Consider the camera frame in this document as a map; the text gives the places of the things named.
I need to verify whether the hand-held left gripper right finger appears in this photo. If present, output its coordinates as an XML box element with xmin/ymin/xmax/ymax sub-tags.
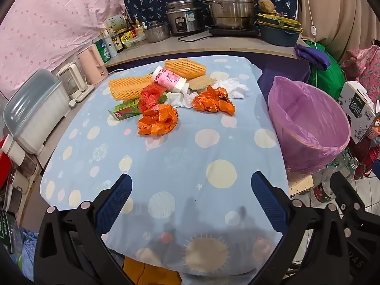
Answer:
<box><xmin>251</xmin><ymin>171</ymin><xmax>349</xmax><ymax>285</ymax></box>

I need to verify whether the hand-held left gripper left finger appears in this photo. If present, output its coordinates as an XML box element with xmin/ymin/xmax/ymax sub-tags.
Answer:
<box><xmin>33</xmin><ymin>173</ymin><xmax>134</xmax><ymax>285</ymax></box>

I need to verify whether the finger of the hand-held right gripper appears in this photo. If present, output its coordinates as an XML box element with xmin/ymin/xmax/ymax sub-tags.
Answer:
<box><xmin>329</xmin><ymin>171</ymin><xmax>367</xmax><ymax>244</ymax></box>

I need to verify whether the trash bin with pink liner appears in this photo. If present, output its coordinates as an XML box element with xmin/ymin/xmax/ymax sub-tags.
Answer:
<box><xmin>268</xmin><ymin>76</ymin><xmax>351</xmax><ymax>175</ymax></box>

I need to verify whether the orange plastic wrapper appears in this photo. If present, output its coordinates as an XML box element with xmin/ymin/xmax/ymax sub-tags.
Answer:
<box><xmin>137</xmin><ymin>104</ymin><xmax>179</xmax><ymax>136</ymax></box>
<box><xmin>191</xmin><ymin>85</ymin><xmax>236</xmax><ymax>116</ymax></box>

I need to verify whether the white paper towel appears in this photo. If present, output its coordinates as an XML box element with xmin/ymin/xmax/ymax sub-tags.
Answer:
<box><xmin>165</xmin><ymin>83</ymin><xmax>198</xmax><ymax>109</ymax></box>
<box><xmin>212</xmin><ymin>77</ymin><xmax>250</xmax><ymax>100</ymax></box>

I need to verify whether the clear bottle with open neck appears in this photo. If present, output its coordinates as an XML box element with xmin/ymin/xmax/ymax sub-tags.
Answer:
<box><xmin>338</xmin><ymin>157</ymin><xmax>360</xmax><ymax>181</ymax></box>

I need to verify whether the red thermos flask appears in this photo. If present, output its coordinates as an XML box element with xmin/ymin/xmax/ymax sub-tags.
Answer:
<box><xmin>355</xmin><ymin>137</ymin><xmax>380</xmax><ymax>181</ymax></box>

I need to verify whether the blue dotted blanket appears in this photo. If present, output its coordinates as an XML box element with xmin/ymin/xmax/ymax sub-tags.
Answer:
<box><xmin>40</xmin><ymin>54</ymin><xmax>293</xmax><ymax>275</ymax></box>

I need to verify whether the yellow cloth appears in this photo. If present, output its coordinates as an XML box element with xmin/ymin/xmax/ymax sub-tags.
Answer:
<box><xmin>123</xmin><ymin>257</ymin><xmax>181</xmax><ymax>285</ymax></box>

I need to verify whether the white milk carton box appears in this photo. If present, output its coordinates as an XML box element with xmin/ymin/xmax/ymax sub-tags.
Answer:
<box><xmin>338</xmin><ymin>81</ymin><xmax>380</xmax><ymax>144</ymax></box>

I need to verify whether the green drink carton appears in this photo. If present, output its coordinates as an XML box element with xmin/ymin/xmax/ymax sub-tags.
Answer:
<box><xmin>108</xmin><ymin>98</ymin><xmax>143</xmax><ymax>122</ymax></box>

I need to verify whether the blue plastic bag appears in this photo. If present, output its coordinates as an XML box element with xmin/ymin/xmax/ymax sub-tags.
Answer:
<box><xmin>18</xmin><ymin>228</ymin><xmax>39</xmax><ymax>274</ymax></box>

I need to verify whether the red plastic bag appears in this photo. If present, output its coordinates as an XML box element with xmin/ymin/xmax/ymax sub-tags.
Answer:
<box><xmin>139</xmin><ymin>82</ymin><xmax>168</xmax><ymax>115</ymax></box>

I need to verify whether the green plastic bag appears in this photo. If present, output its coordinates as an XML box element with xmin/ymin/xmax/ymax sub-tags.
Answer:
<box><xmin>306</xmin><ymin>40</ymin><xmax>346</xmax><ymax>101</ymax></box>

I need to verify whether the orange foam fruit net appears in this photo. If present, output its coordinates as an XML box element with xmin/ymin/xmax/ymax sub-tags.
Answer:
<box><xmin>164</xmin><ymin>59</ymin><xmax>207</xmax><ymax>79</ymax></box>
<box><xmin>108</xmin><ymin>74</ymin><xmax>155</xmax><ymax>101</ymax></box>

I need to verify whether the white lidded plastic container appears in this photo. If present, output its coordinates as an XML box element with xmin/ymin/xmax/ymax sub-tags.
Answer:
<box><xmin>3</xmin><ymin>68</ymin><xmax>72</xmax><ymax>155</ymax></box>

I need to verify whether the pink floral cloth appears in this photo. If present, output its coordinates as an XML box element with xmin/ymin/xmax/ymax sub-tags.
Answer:
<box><xmin>341</xmin><ymin>45</ymin><xmax>380</xmax><ymax>107</ymax></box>

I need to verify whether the white electric kettle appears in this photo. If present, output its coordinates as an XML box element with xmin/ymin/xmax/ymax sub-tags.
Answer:
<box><xmin>56</xmin><ymin>62</ymin><xmax>95</xmax><ymax>107</ymax></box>

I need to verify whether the pink patterned paper cup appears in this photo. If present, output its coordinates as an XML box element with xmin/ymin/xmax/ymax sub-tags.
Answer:
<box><xmin>151</xmin><ymin>65</ymin><xmax>188</xmax><ymax>93</ymax></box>

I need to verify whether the round brown cracker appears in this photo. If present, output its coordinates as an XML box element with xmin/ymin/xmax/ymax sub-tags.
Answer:
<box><xmin>188</xmin><ymin>76</ymin><xmax>219</xmax><ymax>91</ymax></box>

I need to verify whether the dark purple hanging cloth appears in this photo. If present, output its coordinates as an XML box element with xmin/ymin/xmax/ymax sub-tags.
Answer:
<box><xmin>257</xmin><ymin>55</ymin><xmax>311</xmax><ymax>95</ymax></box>

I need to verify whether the pink electric kettle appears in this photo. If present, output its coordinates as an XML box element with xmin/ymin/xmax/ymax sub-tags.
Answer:
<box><xmin>77</xmin><ymin>44</ymin><xmax>109</xmax><ymax>85</ymax></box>

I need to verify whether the purple folded cloth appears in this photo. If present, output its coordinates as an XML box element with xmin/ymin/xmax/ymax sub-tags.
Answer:
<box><xmin>294</xmin><ymin>43</ymin><xmax>331</xmax><ymax>71</ymax></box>

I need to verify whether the green white box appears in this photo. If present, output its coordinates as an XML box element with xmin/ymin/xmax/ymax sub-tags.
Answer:
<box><xmin>95</xmin><ymin>40</ymin><xmax>111</xmax><ymax>63</ymax></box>

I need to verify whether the blue plastic basin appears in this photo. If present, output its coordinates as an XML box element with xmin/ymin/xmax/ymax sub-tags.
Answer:
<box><xmin>258</xmin><ymin>24</ymin><xmax>301</xmax><ymax>47</ymax></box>

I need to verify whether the group of condiment bottles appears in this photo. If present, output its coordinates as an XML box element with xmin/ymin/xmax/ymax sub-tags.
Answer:
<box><xmin>102</xmin><ymin>14</ymin><xmax>147</xmax><ymax>58</ymax></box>

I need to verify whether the black induction cooker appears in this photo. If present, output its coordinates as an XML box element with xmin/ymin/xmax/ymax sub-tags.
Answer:
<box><xmin>209</xmin><ymin>25</ymin><xmax>261</xmax><ymax>38</ymax></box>

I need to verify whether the small steel lidded pot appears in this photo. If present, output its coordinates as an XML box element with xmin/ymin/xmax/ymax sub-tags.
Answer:
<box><xmin>144</xmin><ymin>21</ymin><xmax>170</xmax><ymax>43</ymax></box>

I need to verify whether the beige curtain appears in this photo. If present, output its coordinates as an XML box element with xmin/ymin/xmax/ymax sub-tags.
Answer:
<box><xmin>286</xmin><ymin>0</ymin><xmax>380</xmax><ymax>54</ymax></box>

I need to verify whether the pink dotted curtain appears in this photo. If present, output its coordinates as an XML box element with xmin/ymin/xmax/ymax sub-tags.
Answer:
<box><xmin>0</xmin><ymin>0</ymin><xmax>133</xmax><ymax>95</ymax></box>

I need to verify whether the steel steamer pot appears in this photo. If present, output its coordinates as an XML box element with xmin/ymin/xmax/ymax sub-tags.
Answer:
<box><xmin>203</xmin><ymin>0</ymin><xmax>263</xmax><ymax>30</ymax></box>

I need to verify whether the steel rice cooker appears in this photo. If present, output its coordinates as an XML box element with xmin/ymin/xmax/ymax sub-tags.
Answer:
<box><xmin>165</xmin><ymin>0</ymin><xmax>207</xmax><ymax>35</ymax></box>

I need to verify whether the white cord with switch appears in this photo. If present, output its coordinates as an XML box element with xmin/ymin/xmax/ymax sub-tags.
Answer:
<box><xmin>303</xmin><ymin>0</ymin><xmax>320</xmax><ymax>95</ymax></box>

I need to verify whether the black power cable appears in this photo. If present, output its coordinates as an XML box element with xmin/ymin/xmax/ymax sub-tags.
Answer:
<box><xmin>177</xmin><ymin>33</ymin><xmax>213</xmax><ymax>42</ymax></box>

